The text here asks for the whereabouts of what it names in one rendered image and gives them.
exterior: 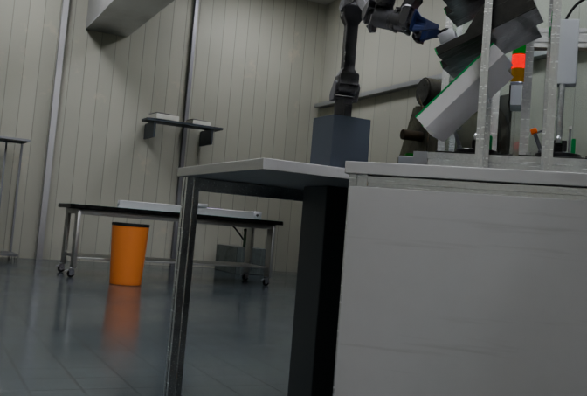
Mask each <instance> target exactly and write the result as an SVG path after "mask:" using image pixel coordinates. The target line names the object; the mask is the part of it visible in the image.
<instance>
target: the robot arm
mask: <svg viewBox="0 0 587 396"><path fill-rule="evenodd" d="M395 1H396V0H341V2H340V7H339V11H340V12H341V15H340V19H341V21H342V23H343V25H344V33H343V43H342V63H341V70H340V71H339V73H338V74H337V75H336V76H335V80H334V83H333V86H332V88H331V91H330V94H329V100H330V101H335V105H334V114H335V115H345V116H351V112H352V103H357V100H358V96H359V92H360V89H361V88H360V84H359V73H356V70H355V63H356V43H357V33H358V25H359V24H360V23H361V22H362V21H363V23H364V24H367V25H366V27H367V28H368V30H369V33H375V32H376V28H382V29H386V30H390V31H393V32H395V33H397V32H402V33H404V34H405V35H407V36H410V35H411V32H413V33H412V35H411V36H412V38H413V40H414V41H415V42H416V43H418V44H423V43H424V42H425V41H426V40H429V39H433V38H437V37H438V34H439V32H440V30H439V25H438V24H435V23H433V22H432V21H430V20H428V19H426V18H424V17H421V15H420V13H419V12H418V7H419V6H420V5H421V4H422V2H423V0H404V1H403V3H402V5H401V7H396V9H395V10H394V8H393V5H395ZM338 94H339V95H338ZM343 95H346V96H343ZM350 96H352V97H350Z"/></svg>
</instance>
